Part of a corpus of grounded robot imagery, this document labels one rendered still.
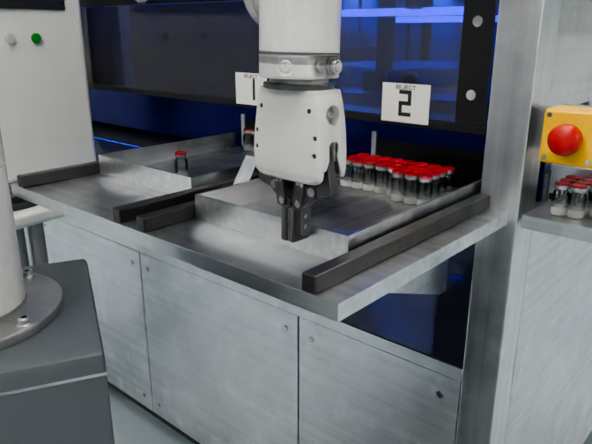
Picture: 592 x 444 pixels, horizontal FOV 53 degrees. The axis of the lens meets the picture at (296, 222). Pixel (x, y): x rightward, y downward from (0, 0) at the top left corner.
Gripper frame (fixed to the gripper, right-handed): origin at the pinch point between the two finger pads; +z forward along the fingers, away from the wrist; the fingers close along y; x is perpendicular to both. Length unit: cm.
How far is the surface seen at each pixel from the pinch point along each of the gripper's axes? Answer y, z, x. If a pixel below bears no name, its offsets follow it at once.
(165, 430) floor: 84, 92, -39
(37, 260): 100, 36, -14
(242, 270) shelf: 1.8, 4.5, 6.7
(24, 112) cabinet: 90, -3, -11
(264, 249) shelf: 4.2, 4.2, 0.8
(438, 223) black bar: -8.4, 2.3, -17.9
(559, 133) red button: -17.9, -9.0, -29.6
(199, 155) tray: 52, 4, -29
